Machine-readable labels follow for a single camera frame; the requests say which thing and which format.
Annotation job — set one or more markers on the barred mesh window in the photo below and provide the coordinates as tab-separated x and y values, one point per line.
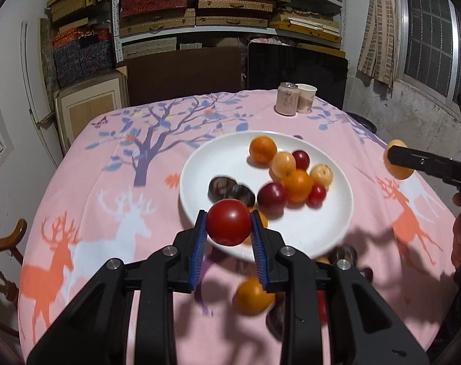
428	34

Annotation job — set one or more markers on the large orange tomato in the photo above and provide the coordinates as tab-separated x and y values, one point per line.
263	149

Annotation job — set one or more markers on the drink can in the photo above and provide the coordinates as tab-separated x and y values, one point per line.
287	100

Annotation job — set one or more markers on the blue patterned box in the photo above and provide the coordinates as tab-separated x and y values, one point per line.
68	64
97	57

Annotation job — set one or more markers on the wood framed panel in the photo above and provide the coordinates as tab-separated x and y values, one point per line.
89	108

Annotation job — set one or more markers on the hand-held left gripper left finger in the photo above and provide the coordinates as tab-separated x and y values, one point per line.
200	251

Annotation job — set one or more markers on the small red tomato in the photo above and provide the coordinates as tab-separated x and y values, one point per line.
316	194
302	158

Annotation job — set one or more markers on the stack of tan woven boxes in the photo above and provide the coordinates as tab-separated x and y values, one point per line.
234	5

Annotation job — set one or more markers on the white trim strip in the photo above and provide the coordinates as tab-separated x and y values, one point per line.
27	68

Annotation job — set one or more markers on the yellow pepino melon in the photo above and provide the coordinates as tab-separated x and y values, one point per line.
283	162
401	174
322	175

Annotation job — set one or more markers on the black round stool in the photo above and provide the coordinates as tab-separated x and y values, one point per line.
363	121

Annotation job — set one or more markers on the white metal shelf rack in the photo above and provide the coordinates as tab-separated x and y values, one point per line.
115	26

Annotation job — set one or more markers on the pink deer print tablecloth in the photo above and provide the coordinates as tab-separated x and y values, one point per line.
120	197

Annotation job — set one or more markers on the orange patterned box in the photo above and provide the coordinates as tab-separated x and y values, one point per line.
74	36

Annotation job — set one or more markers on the large dark red tomato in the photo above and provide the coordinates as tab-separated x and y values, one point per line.
271	197

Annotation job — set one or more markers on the brown wooden board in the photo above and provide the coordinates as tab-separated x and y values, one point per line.
185	76

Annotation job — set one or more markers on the yellow orange tomato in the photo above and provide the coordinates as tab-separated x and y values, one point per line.
323	260

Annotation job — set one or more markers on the pink cloth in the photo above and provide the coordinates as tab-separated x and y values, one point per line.
268	40

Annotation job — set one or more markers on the paper cup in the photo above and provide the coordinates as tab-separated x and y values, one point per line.
307	100

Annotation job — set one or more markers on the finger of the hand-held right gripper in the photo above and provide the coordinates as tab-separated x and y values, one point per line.
420	161

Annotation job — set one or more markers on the grey marbled panel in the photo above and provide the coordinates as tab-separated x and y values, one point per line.
46	57

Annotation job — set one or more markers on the carved wooden chair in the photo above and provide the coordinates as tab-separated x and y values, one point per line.
8	241

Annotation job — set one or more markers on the tan checkered curtain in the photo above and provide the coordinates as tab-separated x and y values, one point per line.
379	34

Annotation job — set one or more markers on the white plate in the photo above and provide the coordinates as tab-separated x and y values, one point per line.
223	156

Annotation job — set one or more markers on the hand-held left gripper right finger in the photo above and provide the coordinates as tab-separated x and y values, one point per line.
259	251

